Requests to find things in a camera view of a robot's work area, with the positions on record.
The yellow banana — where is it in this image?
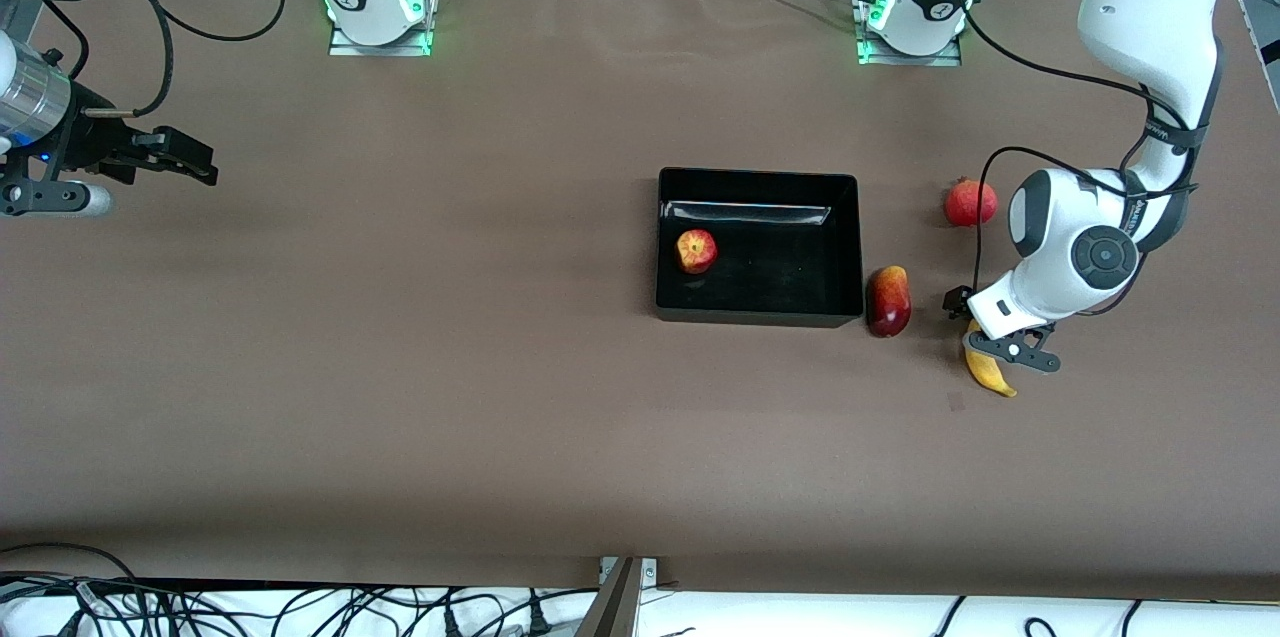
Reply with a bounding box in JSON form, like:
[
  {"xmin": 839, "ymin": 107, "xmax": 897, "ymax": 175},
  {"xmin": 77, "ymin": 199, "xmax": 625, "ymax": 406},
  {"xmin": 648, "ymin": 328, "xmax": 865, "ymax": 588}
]
[{"xmin": 963, "ymin": 320, "xmax": 1018, "ymax": 399}]

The aluminium arm base plate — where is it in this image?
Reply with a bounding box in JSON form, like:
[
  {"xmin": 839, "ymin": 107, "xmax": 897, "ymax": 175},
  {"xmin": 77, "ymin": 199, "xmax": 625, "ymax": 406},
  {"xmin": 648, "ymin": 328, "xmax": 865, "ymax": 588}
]
[
  {"xmin": 328, "ymin": 0, "xmax": 434, "ymax": 58},
  {"xmin": 855, "ymin": 0, "xmax": 964, "ymax": 68}
]

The short black right arm cable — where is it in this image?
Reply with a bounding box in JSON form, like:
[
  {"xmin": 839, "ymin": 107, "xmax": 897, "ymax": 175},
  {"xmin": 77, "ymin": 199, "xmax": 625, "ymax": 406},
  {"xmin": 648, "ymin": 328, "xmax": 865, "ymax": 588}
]
[{"xmin": 45, "ymin": 2, "xmax": 91, "ymax": 83}]

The black plastic box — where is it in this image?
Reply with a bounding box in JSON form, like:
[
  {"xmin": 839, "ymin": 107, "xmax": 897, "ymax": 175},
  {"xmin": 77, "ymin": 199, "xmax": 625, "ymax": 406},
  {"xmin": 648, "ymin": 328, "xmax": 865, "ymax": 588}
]
[{"xmin": 655, "ymin": 167, "xmax": 866, "ymax": 329}]

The long black right arm cable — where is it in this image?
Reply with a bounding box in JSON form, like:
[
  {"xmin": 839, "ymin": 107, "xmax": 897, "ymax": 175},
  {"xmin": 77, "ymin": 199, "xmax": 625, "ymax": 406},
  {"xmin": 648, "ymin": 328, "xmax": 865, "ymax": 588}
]
[{"xmin": 110, "ymin": 0, "xmax": 289, "ymax": 118}]

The small aluminium bracket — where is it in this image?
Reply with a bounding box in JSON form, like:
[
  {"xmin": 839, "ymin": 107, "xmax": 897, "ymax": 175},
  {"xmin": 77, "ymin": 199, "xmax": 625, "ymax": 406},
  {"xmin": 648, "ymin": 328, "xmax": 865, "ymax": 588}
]
[{"xmin": 598, "ymin": 557, "xmax": 659, "ymax": 586}]

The grey metal bar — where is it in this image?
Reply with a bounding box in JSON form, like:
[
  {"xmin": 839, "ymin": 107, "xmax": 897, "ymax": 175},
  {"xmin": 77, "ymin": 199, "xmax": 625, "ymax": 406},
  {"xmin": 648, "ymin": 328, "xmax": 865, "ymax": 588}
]
[{"xmin": 575, "ymin": 557, "xmax": 643, "ymax": 637}]

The brown paper table cover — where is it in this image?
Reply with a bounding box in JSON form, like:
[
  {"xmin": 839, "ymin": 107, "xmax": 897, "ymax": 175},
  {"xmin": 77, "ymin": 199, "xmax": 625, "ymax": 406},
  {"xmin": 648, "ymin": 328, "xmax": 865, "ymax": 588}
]
[{"xmin": 0, "ymin": 0, "xmax": 1280, "ymax": 603}]

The red pomegranate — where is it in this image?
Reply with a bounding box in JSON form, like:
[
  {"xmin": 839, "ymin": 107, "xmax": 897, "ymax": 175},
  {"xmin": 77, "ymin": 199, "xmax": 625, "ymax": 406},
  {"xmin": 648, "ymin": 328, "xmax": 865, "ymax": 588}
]
[{"xmin": 944, "ymin": 177, "xmax": 999, "ymax": 229}]

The red yellow apple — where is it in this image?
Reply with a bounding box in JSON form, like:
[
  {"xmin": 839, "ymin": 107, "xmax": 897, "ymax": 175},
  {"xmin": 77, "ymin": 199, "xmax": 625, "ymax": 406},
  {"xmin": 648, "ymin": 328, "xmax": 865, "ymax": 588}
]
[{"xmin": 676, "ymin": 229, "xmax": 719, "ymax": 275}]

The red yellow mango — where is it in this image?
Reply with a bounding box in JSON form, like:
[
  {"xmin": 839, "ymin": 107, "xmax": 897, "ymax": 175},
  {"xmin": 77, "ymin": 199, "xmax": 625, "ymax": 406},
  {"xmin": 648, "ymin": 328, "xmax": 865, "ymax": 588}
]
[{"xmin": 865, "ymin": 265, "xmax": 913, "ymax": 339}]

